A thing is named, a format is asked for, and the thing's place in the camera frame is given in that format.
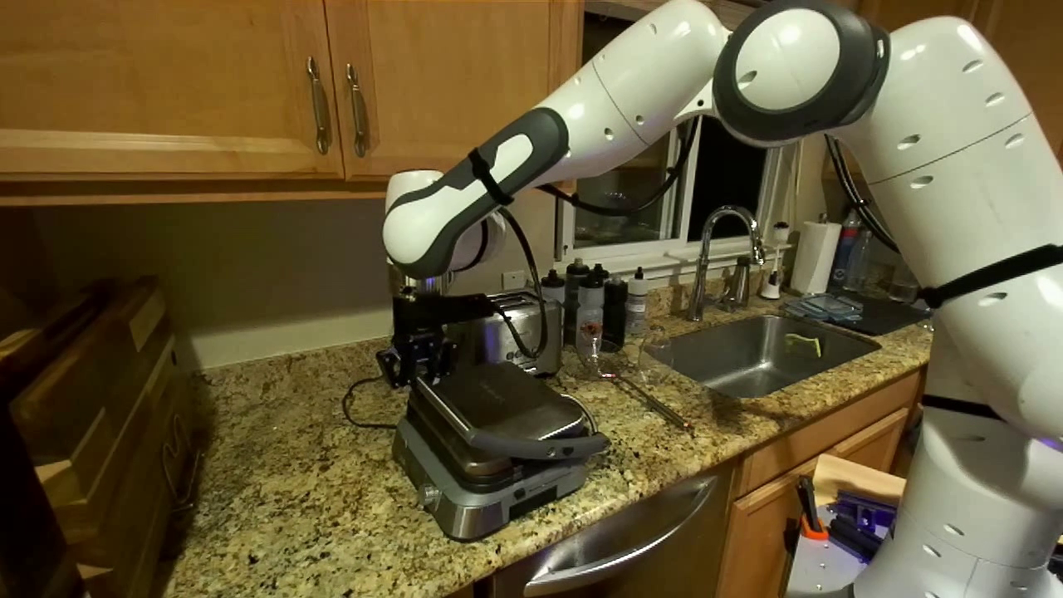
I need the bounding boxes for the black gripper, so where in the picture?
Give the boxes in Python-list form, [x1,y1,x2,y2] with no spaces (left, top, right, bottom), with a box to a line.
[374,312,492,389]

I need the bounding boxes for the black steel sandwich maker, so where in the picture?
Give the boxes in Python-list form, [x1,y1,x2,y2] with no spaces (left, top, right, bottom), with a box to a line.
[392,362,613,546]

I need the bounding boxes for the stainless steel toaster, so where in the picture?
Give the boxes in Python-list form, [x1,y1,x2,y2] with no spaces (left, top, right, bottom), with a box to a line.
[479,292,568,377]

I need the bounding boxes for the clear drinking glass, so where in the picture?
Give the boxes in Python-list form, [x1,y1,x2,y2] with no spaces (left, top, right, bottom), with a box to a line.
[578,325,612,377]

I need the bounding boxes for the black sports bottle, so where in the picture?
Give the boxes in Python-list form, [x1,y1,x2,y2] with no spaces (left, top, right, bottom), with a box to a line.
[598,274,631,355]

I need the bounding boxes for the long metal utensil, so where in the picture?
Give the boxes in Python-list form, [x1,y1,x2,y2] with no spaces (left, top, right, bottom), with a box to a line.
[602,367,701,437]

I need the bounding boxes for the white framed kitchen window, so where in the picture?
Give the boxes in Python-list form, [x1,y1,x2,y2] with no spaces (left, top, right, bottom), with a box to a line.
[554,109,800,270]

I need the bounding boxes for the stainless steel dishwasher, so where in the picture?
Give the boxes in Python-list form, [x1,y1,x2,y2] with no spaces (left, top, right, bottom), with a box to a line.
[485,468,742,598]

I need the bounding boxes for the wooden upper cabinet door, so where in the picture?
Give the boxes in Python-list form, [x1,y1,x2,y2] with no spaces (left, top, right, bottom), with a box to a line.
[0,0,346,187]
[323,0,589,189]

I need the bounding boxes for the chrome kitchen faucet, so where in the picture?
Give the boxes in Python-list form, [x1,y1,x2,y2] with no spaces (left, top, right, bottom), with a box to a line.
[692,202,769,323]

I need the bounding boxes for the dark wooden knife block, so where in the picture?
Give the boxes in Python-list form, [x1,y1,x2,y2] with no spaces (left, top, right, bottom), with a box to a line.
[10,279,210,598]

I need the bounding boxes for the stainless steel sink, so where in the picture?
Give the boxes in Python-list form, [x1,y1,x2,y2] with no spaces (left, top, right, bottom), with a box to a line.
[642,307,887,405]

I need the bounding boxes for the white soap bottle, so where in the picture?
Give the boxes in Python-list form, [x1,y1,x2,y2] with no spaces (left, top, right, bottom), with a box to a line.
[759,218,795,305]

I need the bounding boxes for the wooden sink base cabinet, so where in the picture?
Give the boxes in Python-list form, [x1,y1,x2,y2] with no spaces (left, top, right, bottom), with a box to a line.
[724,367,928,598]

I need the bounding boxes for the white paper towel roll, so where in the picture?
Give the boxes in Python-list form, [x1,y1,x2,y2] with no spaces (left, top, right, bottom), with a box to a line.
[789,217,844,300]

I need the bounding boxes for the blue bottle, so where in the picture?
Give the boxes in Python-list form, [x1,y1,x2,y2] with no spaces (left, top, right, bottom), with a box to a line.
[830,210,874,292]

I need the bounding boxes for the blue purple object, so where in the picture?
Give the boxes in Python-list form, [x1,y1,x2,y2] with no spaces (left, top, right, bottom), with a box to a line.
[828,490,907,561]

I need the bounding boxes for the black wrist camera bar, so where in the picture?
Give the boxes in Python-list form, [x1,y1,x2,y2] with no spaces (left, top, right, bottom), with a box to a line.
[390,288,499,325]

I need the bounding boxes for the black sandwich maker power cord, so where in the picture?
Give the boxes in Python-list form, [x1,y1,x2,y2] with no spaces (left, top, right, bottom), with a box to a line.
[340,373,413,430]

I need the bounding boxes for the metal cabinet door handle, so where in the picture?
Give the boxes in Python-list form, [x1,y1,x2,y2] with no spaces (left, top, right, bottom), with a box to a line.
[301,57,337,159]
[341,59,374,159]

